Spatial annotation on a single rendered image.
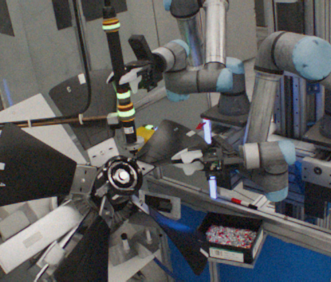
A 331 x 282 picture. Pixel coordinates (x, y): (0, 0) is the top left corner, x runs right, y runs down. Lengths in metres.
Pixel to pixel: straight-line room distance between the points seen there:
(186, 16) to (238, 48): 4.22
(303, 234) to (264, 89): 0.52
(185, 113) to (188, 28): 0.97
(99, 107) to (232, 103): 0.75
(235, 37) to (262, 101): 4.47
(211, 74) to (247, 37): 4.59
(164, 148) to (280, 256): 0.63
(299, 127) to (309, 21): 0.44
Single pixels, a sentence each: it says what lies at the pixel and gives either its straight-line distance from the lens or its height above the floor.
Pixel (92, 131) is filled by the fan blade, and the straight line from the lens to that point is 1.30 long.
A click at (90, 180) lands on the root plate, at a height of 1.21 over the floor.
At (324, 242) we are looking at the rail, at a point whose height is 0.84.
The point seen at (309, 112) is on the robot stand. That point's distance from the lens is 1.94.
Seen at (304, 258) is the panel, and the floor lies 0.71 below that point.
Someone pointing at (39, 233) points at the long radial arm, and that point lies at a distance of 1.25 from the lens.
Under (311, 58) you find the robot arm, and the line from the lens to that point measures 1.22.
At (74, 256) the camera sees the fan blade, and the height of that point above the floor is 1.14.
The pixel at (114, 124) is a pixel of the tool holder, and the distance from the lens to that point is 1.24.
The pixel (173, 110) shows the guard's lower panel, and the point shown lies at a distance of 2.51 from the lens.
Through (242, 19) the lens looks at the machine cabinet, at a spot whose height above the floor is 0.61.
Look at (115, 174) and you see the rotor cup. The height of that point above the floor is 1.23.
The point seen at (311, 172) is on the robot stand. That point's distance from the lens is 1.66.
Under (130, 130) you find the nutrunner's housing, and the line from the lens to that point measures 1.24.
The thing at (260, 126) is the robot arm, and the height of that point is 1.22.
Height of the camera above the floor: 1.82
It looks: 26 degrees down
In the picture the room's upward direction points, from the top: 9 degrees counter-clockwise
